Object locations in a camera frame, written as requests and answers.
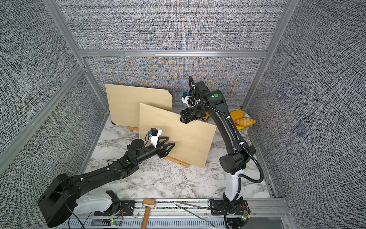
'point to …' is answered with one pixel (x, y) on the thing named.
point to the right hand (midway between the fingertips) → (188, 114)
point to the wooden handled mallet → (148, 203)
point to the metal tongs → (181, 204)
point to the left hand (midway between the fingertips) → (174, 141)
